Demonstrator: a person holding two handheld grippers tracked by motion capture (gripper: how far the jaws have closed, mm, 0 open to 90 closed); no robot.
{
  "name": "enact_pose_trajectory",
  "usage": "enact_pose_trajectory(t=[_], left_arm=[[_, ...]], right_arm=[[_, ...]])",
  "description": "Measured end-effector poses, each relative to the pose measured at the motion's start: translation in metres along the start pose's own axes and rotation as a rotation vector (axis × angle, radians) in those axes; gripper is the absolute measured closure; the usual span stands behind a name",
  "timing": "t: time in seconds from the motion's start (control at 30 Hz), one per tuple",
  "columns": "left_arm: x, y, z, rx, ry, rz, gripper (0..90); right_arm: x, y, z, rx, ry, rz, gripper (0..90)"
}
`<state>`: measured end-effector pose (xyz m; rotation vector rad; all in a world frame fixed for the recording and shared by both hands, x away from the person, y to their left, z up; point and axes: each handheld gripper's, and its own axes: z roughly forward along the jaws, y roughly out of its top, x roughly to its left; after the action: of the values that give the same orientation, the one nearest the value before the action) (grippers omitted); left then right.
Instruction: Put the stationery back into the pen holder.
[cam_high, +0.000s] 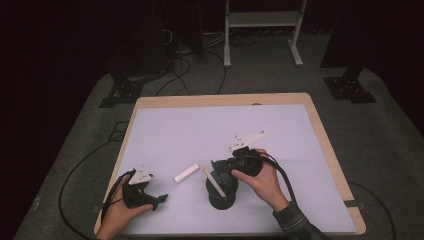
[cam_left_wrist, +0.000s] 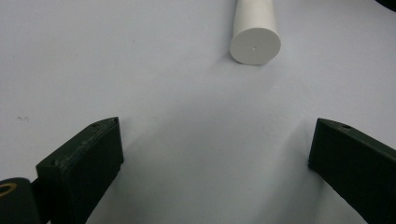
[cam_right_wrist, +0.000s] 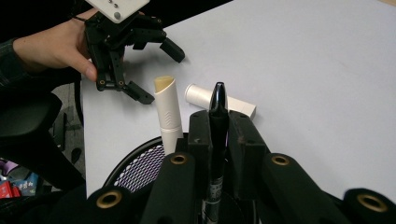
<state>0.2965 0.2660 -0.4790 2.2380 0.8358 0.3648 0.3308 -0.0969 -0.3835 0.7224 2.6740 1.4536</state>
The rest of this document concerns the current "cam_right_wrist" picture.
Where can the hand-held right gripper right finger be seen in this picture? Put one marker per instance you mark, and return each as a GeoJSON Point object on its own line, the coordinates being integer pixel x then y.
{"type": "Point", "coordinates": [247, 155]}

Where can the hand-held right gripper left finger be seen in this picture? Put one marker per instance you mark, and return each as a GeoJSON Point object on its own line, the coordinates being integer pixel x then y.
{"type": "Point", "coordinates": [199, 140]}

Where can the black pen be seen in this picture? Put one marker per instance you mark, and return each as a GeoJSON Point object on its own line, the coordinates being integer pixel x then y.
{"type": "Point", "coordinates": [218, 124]}

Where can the white paper tube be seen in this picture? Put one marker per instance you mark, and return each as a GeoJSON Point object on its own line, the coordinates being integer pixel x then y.
{"type": "Point", "coordinates": [168, 105]}

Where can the short white cylindrical tube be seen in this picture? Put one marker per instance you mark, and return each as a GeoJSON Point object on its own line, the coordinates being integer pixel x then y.
{"type": "Point", "coordinates": [202, 95]}

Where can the black mesh pen holder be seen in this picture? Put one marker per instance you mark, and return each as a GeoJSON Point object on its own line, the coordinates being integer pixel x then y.
{"type": "Point", "coordinates": [140, 171]}

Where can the white table sheet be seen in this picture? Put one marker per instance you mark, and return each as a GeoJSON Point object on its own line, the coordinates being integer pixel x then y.
{"type": "Point", "coordinates": [311, 77]}

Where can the black chair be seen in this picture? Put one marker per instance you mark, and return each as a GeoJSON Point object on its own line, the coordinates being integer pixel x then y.
{"type": "Point", "coordinates": [28, 124]}

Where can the blue packet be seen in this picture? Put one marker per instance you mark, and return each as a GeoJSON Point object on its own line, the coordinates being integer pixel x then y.
{"type": "Point", "coordinates": [28, 185]}

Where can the purple object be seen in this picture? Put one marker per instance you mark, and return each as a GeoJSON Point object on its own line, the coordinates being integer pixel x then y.
{"type": "Point", "coordinates": [7, 167]}

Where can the red packet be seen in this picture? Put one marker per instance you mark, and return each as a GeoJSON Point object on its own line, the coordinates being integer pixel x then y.
{"type": "Point", "coordinates": [7, 190]}

